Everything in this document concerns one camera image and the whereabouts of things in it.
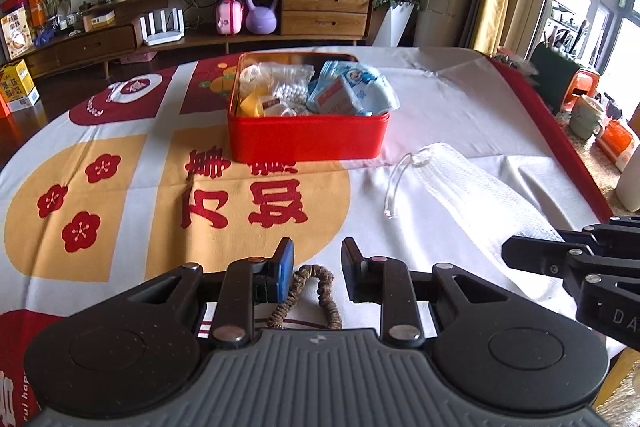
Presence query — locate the brown hair scrunchie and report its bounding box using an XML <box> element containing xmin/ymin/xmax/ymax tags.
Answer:
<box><xmin>266</xmin><ymin>265</ymin><xmax>343</xmax><ymax>331</ymax></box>

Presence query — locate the white face mask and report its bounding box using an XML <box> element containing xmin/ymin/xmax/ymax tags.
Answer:
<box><xmin>384</xmin><ymin>143</ymin><xmax>561</xmax><ymax>303</ymax></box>

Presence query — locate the yellow rubber duck toy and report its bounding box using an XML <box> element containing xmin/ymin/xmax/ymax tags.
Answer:
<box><xmin>238</xmin><ymin>86</ymin><xmax>272</xmax><ymax>118</ymax></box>

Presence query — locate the blue child mask pack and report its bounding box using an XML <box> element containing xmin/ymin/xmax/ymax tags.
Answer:
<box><xmin>306</xmin><ymin>61</ymin><xmax>400</xmax><ymax>117</ymax></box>

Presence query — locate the cotton swab pack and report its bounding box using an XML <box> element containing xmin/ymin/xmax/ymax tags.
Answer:
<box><xmin>246</xmin><ymin>62</ymin><xmax>314</xmax><ymax>106</ymax></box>

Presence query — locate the clear bag with red label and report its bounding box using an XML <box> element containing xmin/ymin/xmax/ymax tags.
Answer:
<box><xmin>256</xmin><ymin>95</ymin><xmax>297</xmax><ymax>117</ymax></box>

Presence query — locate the green mug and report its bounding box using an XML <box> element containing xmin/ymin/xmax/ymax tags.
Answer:
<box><xmin>568</xmin><ymin>94</ymin><xmax>605</xmax><ymax>140</ymax></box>

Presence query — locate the printed tablecloth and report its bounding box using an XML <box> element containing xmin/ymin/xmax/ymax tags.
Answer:
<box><xmin>1</xmin><ymin>48</ymin><xmax>612</xmax><ymax>426</ymax></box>

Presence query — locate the dark green container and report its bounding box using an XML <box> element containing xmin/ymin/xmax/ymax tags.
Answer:
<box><xmin>530</xmin><ymin>43</ymin><xmax>580</xmax><ymax>115</ymax></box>

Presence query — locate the white plant pot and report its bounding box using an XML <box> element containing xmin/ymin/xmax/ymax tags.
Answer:
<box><xmin>372</xmin><ymin>3</ymin><xmax>414</xmax><ymax>48</ymax></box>

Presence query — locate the purple kettlebell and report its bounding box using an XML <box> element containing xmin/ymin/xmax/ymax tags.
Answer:
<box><xmin>245</xmin><ymin>0</ymin><xmax>278</xmax><ymax>35</ymax></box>

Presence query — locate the white router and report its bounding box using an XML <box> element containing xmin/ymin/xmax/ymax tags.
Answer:
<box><xmin>139</xmin><ymin>8</ymin><xmax>186</xmax><ymax>46</ymax></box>

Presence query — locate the wooden TV cabinet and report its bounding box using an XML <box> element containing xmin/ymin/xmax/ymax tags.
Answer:
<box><xmin>24</xmin><ymin>0</ymin><xmax>373</xmax><ymax>78</ymax></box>

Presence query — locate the yellow box on floor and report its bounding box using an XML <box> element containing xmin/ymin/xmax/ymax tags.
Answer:
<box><xmin>1</xmin><ymin>60</ymin><xmax>40</xmax><ymax>113</ymax></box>

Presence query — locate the cereal box on cabinet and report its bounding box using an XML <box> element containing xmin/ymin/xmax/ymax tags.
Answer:
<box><xmin>1</xmin><ymin>5</ymin><xmax>34</xmax><ymax>60</ymax></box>

